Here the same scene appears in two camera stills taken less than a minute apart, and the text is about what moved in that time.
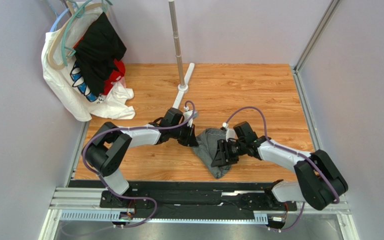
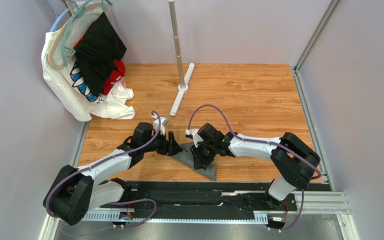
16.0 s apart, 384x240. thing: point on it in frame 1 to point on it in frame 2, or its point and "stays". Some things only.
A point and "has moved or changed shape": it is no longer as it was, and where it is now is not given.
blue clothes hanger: [59, 17] stays
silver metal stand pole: [177, 46] stays
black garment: [98, 50] stays
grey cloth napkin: [208, 140] has moved or changed shape
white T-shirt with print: [67, 86] stays
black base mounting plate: [254, 195] stays
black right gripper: [224, 151] to [199, 152]
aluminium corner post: [333, 7] stays
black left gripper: [190, 139] to [170, 147]
